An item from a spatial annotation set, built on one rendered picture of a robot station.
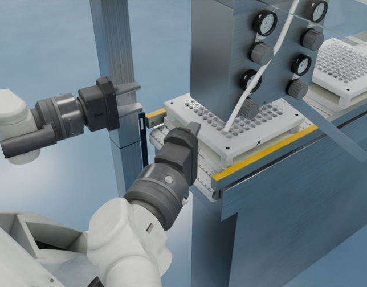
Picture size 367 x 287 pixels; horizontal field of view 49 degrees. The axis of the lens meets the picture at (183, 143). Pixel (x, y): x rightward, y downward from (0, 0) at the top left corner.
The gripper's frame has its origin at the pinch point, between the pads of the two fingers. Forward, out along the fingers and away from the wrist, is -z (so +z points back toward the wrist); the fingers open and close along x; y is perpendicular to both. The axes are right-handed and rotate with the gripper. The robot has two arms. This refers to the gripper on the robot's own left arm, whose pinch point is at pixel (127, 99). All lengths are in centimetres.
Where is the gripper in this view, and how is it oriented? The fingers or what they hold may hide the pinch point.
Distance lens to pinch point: 87.2
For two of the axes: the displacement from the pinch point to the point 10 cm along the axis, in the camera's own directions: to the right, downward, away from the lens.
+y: 4.6, 5.6, -6.9
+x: 0.1, 7.7, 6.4
